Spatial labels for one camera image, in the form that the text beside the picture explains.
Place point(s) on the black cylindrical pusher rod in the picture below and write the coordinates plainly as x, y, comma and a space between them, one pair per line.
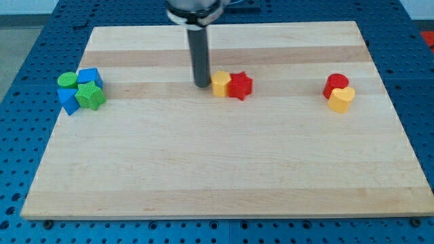
199, 52

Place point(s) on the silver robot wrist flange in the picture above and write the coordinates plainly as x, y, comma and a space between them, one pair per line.
194, 13

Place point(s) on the yellow hexagon block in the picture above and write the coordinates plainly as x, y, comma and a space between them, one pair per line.
220, 80

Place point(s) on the green circle block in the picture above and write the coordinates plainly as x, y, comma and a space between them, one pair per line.
68, 80

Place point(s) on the red circle block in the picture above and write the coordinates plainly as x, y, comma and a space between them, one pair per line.
335, 80

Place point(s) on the red star block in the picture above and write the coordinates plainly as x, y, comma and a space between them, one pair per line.
240, 86

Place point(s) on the blue cube block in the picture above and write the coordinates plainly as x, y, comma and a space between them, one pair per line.
89, 74

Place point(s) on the green star block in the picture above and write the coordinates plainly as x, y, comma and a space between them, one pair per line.
89, 95

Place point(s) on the blue triangle block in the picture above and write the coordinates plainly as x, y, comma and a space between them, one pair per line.
68, 100

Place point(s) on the yellow heart block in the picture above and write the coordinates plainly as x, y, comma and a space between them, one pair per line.
340, 99

